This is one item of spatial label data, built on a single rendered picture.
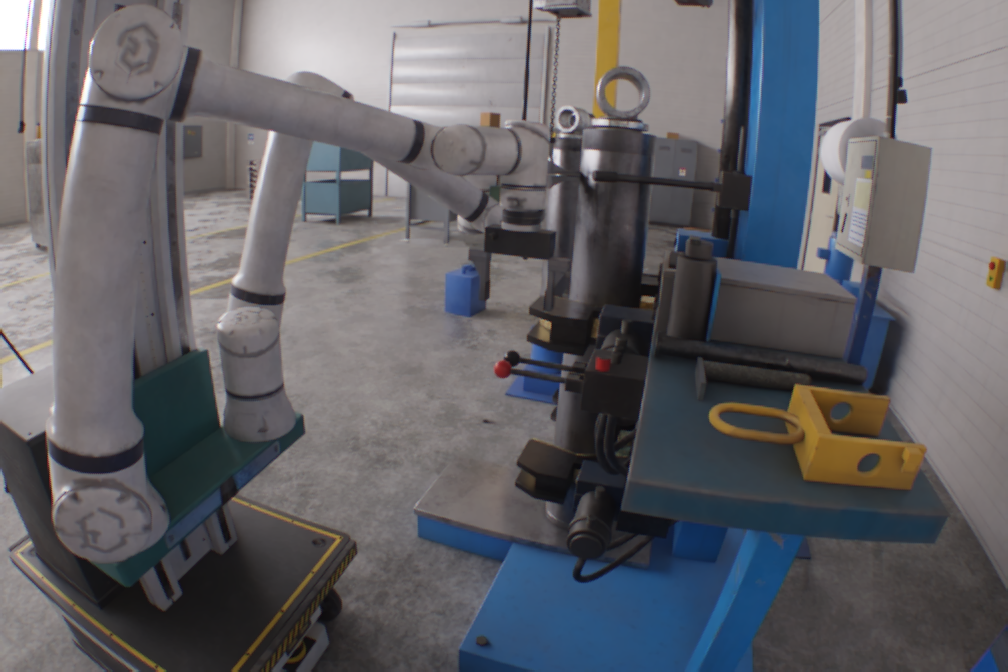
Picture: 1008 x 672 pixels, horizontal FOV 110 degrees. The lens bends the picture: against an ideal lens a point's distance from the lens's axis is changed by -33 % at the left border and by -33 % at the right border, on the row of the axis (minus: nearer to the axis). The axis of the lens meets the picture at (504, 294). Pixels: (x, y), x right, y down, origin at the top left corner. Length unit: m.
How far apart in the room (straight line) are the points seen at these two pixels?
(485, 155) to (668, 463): 0.56
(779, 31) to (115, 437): 1.62
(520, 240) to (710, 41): 11.65
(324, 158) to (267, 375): 8.15
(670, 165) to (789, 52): 10.20
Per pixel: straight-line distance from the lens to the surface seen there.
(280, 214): 1.34
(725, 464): 0.66
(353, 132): 0.91
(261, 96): 0.86
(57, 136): 1.06
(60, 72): 1.07
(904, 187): 1.78
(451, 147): 0.88
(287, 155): 1.33
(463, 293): 4.35
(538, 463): 1.55
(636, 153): 1.45
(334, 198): 9.20
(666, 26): 12.55
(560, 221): 2.83
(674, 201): 11.64
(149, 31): 0.67
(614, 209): 1.45
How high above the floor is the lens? 1.40
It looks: 16 degrees down
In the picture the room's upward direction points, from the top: 4 degrees clockwise
